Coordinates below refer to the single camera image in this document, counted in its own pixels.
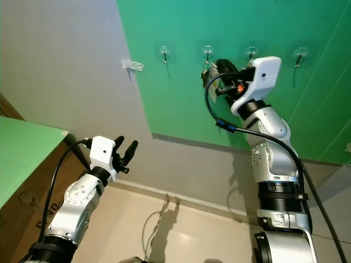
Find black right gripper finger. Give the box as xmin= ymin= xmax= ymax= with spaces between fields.
xmin=208 ymin=59 xmax=240 ymax=83
xmin=216 ymin=82 xmax=240 ymax=104

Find keys with white tag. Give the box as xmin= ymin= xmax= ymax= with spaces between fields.
xmin=200 ymin=62 xmax=218 ymax=100

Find crumpled clear tape piece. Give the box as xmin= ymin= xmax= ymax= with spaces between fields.
xmin=122 ymin=58 xmax=145 ymax=72

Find brown cardboard box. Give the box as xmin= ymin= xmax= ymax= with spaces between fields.
xmin=0 ymin=134 xmax=88 ymax=263

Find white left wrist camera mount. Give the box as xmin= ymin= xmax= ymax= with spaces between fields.
xmin=88 ymin=136 xmax=117 ymax=182

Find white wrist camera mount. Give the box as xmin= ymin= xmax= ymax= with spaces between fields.
xmin=88 ymin=136 xmax=117 ymax=182
xmin=230 ymin=56 xmax=281 ymax=115

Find clear adhesive wall hook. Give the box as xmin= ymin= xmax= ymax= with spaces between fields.
xmin=200 ymin=44 xmax=216 ymax=61
xmin=291 ymin=47 xmax=310 ymax=69
xmin=243 ymin=44 xmax=259 ymax=62
xmin=156 ymin=45 xmax=173 ymax=65

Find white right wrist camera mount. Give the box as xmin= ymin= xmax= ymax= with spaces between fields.
xmin=230 ymin=56 xmax=281 ymax=115

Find green wall sheet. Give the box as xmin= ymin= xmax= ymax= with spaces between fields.
xmin=116 ymin=0 xmax=351 ymax=165

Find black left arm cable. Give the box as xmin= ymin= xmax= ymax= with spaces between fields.
xmin=46 ymin=139 xmax=93 ymax=257

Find brown wooden door frame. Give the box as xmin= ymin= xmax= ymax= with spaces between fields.
xmin=0 ymin=93 xmax=15 ymax=120

